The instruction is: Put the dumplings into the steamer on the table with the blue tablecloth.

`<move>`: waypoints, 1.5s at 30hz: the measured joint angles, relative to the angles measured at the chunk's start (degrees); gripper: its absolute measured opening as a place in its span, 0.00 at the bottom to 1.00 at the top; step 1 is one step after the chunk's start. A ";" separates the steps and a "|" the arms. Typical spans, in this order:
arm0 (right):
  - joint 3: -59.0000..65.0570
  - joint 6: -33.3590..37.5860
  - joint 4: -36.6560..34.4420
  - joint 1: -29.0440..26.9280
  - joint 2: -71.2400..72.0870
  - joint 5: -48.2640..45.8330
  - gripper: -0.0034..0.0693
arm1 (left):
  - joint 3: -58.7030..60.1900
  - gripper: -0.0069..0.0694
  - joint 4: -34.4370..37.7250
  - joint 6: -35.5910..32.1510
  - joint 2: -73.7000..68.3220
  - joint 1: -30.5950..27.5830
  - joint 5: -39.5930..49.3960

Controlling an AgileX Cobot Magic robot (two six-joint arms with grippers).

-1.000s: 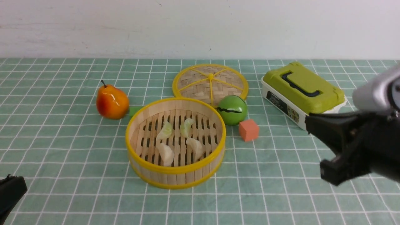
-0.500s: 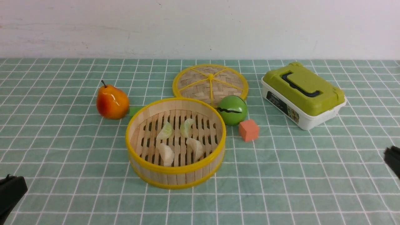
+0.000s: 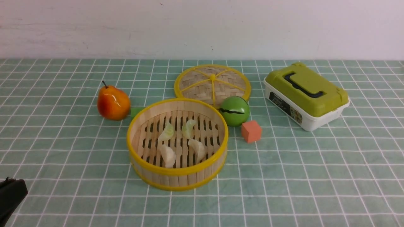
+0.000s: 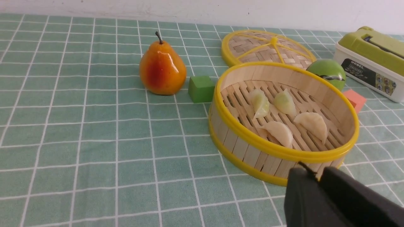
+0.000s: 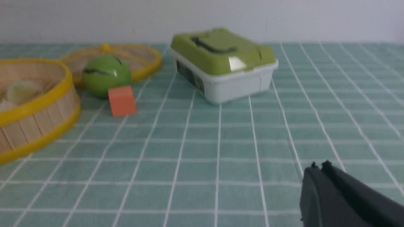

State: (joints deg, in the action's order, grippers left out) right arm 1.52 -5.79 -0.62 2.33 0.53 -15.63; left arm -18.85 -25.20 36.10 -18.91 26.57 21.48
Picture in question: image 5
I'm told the orange cube block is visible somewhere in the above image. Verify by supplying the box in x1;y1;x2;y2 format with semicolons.
108;86;137;118

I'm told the green lid white storage box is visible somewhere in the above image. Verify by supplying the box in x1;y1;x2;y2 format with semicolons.
170;28;279;105

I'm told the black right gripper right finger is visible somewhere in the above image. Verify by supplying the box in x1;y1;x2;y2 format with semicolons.
321;160;404;227

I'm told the bamboo steamer lid yellow rim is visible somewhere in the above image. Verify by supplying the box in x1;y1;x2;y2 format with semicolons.
59;43;163;89

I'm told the pale green dumpling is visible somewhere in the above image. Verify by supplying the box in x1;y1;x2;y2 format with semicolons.
5;80;45;105

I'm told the green toy ball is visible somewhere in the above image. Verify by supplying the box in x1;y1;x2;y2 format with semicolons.
82;55;132;98

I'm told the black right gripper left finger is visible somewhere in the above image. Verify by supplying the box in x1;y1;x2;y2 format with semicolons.
299;161;357;227

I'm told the bamboo steamer tray yellow rim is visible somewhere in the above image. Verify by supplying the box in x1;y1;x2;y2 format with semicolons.
1;58;82;165

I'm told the white dumpling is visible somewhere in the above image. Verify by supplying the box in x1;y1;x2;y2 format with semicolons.
0;99;18;113

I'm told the green checkered tablecloth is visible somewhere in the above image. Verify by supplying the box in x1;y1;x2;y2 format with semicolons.
0;43;403;227

